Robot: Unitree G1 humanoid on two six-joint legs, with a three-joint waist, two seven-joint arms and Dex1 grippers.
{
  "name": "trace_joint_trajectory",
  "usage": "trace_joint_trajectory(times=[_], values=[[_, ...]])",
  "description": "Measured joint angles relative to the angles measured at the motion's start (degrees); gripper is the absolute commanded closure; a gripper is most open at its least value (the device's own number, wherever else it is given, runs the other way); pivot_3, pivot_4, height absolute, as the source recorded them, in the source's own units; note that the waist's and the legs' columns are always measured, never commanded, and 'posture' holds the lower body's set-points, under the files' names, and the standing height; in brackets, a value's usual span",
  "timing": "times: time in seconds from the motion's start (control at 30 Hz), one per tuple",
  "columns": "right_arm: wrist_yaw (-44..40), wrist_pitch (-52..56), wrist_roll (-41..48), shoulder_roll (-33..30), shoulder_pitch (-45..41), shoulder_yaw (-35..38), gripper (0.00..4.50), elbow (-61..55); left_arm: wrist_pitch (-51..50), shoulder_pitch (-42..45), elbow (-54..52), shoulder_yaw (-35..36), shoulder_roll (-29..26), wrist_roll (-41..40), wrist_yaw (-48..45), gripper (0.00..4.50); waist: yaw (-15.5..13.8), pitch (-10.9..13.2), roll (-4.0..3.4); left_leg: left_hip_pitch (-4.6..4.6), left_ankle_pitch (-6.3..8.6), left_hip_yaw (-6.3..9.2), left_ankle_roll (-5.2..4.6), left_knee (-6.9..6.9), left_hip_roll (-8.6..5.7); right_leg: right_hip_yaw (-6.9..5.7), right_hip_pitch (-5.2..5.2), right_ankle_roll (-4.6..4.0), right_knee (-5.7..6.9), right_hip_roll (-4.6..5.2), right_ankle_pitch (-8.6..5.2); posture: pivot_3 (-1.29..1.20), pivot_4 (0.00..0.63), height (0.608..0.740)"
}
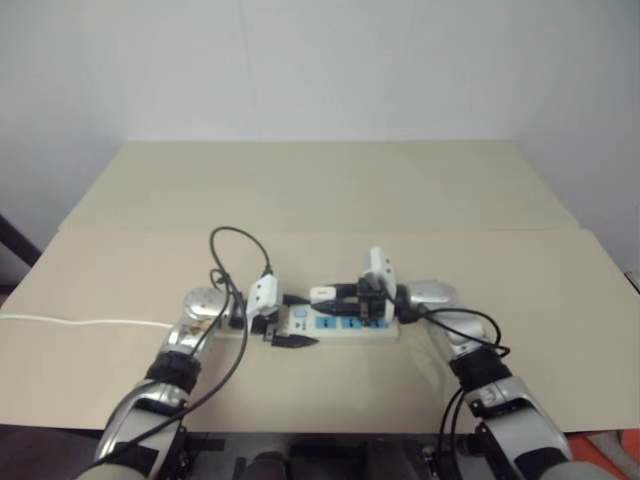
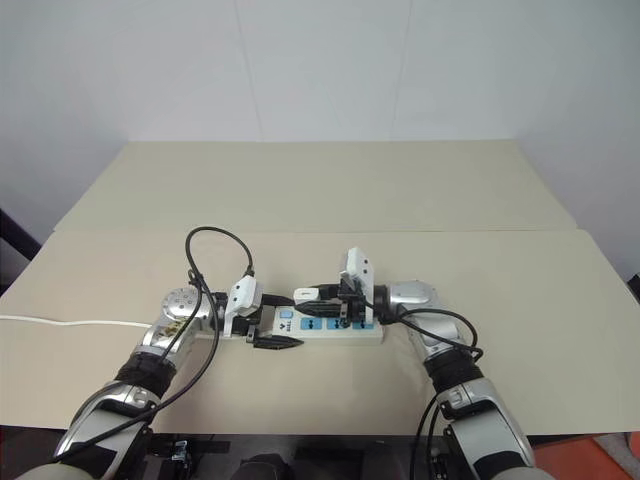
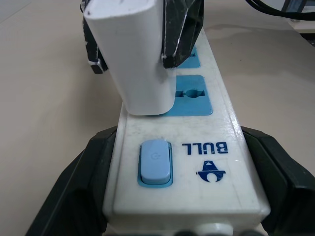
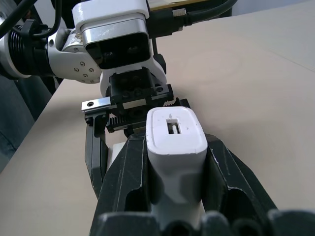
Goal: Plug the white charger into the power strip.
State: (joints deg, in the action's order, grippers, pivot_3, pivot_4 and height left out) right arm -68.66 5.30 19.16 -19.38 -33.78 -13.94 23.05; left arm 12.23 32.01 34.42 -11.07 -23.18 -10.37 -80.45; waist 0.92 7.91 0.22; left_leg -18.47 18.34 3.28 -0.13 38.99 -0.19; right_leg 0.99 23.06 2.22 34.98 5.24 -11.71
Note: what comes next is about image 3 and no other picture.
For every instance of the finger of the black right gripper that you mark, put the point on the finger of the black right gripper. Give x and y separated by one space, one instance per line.
180 34
92 51

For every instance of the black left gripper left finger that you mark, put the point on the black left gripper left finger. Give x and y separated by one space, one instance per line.
73 186

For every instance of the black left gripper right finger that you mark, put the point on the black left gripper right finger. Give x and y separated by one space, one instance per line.
288 186

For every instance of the white charger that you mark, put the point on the white charger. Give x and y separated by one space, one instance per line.
133 61

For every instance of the white power strip blue sockets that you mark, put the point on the white power strip blue sockets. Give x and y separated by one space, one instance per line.
197 172

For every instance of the dark grey block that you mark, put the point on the dark grey block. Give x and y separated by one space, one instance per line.
294 5

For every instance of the white flat base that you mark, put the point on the white flat base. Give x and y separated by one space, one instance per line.
304 23

